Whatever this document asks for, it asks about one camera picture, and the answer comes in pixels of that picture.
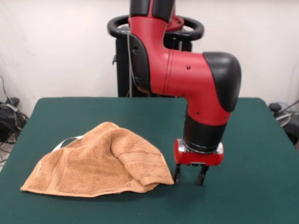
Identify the dark green table cloth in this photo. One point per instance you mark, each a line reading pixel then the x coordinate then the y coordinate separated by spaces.
pixel 245 186

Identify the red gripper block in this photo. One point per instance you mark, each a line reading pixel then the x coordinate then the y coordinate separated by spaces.
pixel 198 159

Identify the tan terry towel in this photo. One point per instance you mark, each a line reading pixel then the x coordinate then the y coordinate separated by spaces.
pixel 93 163

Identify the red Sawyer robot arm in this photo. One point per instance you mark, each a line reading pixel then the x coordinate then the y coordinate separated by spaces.
pixel 187 74

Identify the black rounded floor base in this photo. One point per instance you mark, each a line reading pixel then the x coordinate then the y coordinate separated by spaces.
pixel 294 133

